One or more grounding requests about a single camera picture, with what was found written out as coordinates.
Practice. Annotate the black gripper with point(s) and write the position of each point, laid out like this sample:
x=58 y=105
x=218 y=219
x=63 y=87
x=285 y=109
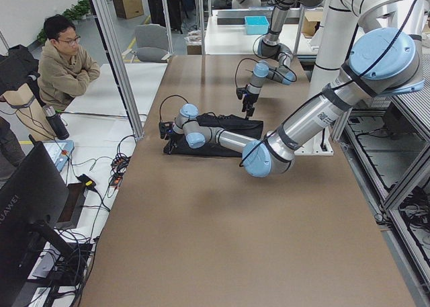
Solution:
x=172 y=138
x=248 y=99

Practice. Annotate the black graphic t-shirt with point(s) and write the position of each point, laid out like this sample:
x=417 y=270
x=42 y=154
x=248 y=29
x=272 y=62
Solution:
x=231 y=123

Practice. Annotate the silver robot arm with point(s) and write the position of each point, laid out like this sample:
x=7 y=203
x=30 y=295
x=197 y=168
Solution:
x=275 y=56
x=369 y=48

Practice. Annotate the power strip with red switches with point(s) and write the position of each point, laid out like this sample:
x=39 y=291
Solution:
x=119 y=166

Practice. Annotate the grey office chair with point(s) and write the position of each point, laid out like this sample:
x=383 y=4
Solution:
x=152 y=43

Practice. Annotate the teach pendant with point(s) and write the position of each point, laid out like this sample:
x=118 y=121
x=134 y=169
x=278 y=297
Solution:
x=60 y=152

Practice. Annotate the black water bottle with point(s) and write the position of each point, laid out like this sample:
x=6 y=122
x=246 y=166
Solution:
x=55 y=122

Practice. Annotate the man in beige hoodie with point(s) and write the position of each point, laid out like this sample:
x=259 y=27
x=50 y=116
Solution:
x=66 y=69

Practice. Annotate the black huawei monitor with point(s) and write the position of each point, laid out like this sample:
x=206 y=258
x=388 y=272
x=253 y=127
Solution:
x=32 y=200

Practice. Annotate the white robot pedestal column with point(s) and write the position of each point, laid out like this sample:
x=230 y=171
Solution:
x=321 y=111

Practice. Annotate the aluminium frame post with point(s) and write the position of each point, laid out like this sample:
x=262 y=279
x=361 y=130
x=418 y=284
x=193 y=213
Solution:
x=105 y=26

